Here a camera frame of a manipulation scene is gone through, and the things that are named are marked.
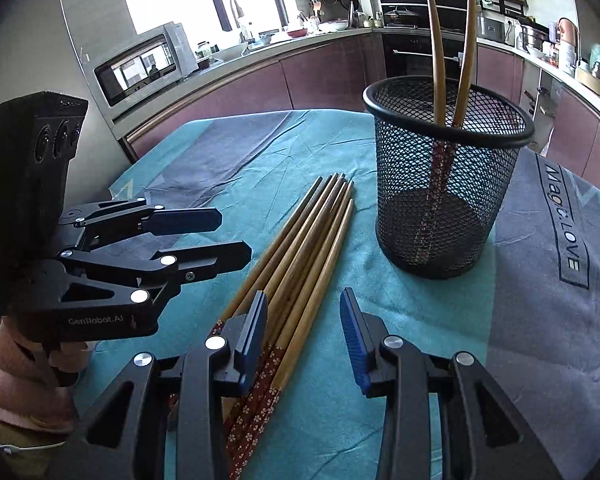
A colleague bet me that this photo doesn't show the person's left hand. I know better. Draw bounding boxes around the person's left hand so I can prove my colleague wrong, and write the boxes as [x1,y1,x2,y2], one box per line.
[47,343,95,387]

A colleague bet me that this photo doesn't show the white bowl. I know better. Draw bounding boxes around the white bowl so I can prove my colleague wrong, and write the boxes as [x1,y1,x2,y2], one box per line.
[212,42,248,61]

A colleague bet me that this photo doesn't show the silver microwave oven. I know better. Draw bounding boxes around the silver microwave oven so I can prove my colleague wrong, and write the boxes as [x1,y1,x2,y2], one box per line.
[94,21,199,108]

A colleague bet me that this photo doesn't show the person's olive clothing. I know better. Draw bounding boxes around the person's olive clothing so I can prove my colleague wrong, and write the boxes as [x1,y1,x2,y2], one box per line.
[0,415,68,480]

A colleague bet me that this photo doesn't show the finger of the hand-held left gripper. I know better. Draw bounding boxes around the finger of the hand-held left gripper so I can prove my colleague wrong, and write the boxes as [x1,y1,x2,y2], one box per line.
[55,241,253,307]
[57,199,223,249]

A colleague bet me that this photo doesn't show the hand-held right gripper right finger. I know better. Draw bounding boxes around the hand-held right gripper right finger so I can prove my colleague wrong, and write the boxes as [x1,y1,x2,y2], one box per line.
[339,287,563,480]

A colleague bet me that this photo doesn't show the silver toaster oven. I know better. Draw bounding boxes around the silver toaster oven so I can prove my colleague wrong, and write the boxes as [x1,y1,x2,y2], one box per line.
[476,14,507,42]

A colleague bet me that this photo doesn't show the black mesh basket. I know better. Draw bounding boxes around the black mesh basket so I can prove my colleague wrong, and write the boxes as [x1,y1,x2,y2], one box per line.
[362,76,536,281]

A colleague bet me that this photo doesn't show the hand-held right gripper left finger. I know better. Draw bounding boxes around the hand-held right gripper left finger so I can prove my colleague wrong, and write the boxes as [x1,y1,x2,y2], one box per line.
[50,290,269,480]

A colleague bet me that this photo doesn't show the black built-in oven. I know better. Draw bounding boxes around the black built-in oven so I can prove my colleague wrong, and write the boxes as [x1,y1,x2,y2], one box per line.
[378,0,481,81]

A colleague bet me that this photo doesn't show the mauve kitchen base cabinets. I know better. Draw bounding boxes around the mauve kitchen base cabinets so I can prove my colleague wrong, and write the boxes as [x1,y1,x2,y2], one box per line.
[130,35,386,161]
[475,45,600,186]

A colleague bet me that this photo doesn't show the bundle of wooden chopsticks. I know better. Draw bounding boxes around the bundle of wooden chopsticks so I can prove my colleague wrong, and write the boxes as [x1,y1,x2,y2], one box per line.
[167,172,356,480]

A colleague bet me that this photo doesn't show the tan cardboard box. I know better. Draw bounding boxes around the tan cardboard box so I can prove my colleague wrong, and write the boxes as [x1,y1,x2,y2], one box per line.
[577,67,600,102]

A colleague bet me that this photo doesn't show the pink kettle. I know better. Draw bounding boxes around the pink kettle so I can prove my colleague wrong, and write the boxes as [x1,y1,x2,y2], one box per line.
[555,16,581,68]

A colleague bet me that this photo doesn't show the black pot with lid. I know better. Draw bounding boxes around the black pot with lid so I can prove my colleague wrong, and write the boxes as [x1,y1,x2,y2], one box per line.
[384,6,420,28]

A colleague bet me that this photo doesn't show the red-handled wooden chopstick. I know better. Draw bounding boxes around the red-handled wooden chopstick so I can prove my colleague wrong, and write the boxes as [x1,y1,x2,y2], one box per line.
[414,0,478,261]
[424,0,452,211]

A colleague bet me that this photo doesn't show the steel pot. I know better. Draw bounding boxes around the steel pot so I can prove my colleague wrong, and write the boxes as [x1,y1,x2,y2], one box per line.
[520,24,548,51]

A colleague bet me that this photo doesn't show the grey tall cabinet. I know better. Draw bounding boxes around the grey tall cabinet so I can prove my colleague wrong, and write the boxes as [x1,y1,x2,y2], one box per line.
[55,0,136,166]

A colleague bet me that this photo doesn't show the teal and grey tablecloth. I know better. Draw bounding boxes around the teal and grey tablecloth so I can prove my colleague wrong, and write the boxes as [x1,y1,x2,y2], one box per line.
[107,107,600,480]

